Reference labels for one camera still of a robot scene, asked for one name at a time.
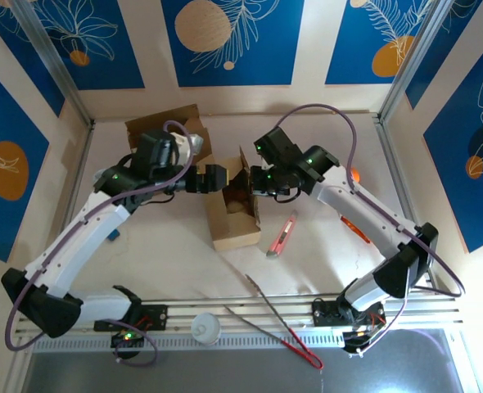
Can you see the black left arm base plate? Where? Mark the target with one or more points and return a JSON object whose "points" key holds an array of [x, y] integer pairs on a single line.
{"points": [[157, 317]]}

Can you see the small blue block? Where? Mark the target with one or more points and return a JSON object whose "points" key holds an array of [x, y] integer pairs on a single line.
{"points": [[114, 236]]}

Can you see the grey metal panel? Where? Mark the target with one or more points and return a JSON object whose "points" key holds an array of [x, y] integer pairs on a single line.
{"points": [[225, 376]]}

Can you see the blue floral wall panel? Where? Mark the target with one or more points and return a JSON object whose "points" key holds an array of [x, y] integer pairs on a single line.
{"points": [[442, 61], [24, 69], [450, 184], [4, 217], [102, 61], [356, 41], [258, 49]]}

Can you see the white lidded cup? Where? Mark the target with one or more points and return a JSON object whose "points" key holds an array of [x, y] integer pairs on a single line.
{"points": [[204, 327]]}

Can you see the pale round item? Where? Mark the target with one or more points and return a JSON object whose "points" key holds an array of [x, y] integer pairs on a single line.
{"points": [[235, 206]]}

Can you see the pink utility knife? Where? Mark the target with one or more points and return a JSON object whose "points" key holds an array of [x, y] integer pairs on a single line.
{"points": [[283, 235]]}

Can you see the orange snack bag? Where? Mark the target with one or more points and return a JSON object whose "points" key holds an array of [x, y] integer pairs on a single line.
{"points": [[354, 229]]}

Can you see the brown taped cardboard box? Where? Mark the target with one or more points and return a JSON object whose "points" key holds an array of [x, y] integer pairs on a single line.
{"points": [[159, 120], [233, 237]]}

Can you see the orange striped cup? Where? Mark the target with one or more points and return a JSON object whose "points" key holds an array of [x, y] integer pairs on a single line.
{"points": [[357, 176]]}

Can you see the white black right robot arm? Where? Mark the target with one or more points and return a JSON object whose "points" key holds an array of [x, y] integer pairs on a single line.
{"points": [[360, 209]]}

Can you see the aluminium table edge rail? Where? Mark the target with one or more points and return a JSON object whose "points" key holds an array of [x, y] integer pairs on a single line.
{"points": [[180, 311]]}

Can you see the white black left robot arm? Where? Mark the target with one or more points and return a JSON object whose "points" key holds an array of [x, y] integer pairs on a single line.
{"points": [[78, 241]]}

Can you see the aluminium frame post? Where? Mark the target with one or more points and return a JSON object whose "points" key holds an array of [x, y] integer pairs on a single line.
{"points": [[413, 61], [55, 61]]}

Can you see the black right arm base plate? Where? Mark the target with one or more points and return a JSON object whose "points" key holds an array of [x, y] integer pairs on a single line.
{"points": [[321, 315]]}

